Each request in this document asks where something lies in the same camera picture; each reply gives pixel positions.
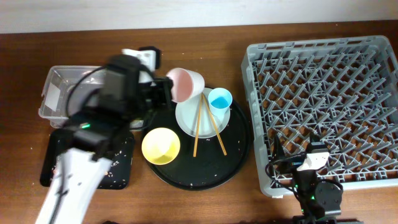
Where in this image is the black rectangular tray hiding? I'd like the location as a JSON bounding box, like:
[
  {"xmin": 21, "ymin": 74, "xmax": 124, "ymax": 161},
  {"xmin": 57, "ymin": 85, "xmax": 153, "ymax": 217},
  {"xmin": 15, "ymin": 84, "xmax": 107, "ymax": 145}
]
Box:
[{"xmin": 39, "ymin": 129, "xmax": 135, "ymax": 190}]

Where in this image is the yellow bowl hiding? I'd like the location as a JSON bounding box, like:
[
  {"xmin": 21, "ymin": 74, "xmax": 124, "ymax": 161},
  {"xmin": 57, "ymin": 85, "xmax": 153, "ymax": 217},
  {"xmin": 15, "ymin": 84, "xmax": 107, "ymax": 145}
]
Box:
[{"xmin": 142, "ymin": 128, "xmax": 180, "ymax": 165}]

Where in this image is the round black tray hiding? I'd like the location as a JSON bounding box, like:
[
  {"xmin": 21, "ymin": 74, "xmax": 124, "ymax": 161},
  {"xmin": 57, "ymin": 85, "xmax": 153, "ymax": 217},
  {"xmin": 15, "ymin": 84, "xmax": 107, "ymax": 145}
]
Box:
[{"xmin": 142, "ymin": 100, "xmax": 252, "ymax": 190}]

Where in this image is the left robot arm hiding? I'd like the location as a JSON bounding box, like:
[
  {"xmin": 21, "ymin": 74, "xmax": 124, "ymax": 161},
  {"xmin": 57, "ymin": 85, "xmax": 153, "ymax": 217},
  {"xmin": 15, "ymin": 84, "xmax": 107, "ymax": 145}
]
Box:
[{"xmin": 36, "ymin": 54, "xmax": 174, "ymax": 223}]

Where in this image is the food scraps pile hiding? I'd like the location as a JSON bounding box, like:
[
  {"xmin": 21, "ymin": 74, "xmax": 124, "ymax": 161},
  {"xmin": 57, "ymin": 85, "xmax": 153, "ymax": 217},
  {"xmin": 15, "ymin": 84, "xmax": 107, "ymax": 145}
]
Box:
[{"xmin": 40, "ymin": 138, "xmax": 135, "ymax": 187}]

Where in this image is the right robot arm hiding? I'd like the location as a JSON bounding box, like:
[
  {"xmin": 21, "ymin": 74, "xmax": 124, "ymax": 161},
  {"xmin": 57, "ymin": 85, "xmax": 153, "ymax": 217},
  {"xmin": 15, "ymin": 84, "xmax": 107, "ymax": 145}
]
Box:
[{"xmin": 265, "ymin": 134, "xmax": 343, "ymax": 224}]

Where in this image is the clear plastic bin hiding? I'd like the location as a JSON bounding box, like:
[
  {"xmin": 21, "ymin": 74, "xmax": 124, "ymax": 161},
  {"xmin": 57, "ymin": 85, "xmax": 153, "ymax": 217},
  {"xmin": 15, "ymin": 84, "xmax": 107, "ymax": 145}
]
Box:
[{"xmin": 39, "ymin": 65, "xmax": 104, "ymax": 128}]

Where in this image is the grey dishwasher rack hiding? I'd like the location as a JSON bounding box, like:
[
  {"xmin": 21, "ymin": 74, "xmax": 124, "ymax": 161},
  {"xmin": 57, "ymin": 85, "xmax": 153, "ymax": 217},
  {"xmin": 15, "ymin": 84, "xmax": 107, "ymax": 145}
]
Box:
[{"xmin": 241, "ymin": 35, "xmax": 397, "ymax": 197}]

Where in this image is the blue cup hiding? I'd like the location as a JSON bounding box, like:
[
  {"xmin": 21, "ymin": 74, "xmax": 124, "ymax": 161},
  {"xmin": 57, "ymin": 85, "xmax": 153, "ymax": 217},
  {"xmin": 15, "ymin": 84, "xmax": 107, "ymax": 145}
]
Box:
[{"xmin": 207, "ymin": 88, "xmax": 233, "ymax": 117}]

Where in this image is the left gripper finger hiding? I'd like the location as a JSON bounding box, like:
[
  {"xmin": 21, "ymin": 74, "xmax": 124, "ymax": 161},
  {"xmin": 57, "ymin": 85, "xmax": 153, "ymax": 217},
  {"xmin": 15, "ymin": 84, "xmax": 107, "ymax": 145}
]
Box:
[
  {"xmin": 153, "ymin": 77, "xmax": 174, "ymax": 90},
  {"xmin": 157, "ymin": 91, "xmax": 172, "ymax": 109}
]

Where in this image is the pink cup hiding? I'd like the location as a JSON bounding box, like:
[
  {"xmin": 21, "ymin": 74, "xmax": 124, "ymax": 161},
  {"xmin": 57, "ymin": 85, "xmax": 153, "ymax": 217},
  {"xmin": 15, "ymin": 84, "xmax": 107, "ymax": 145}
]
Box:
[{"xmin": 166, "ymin": 68, "xmax": 205, "ymax": 103}]

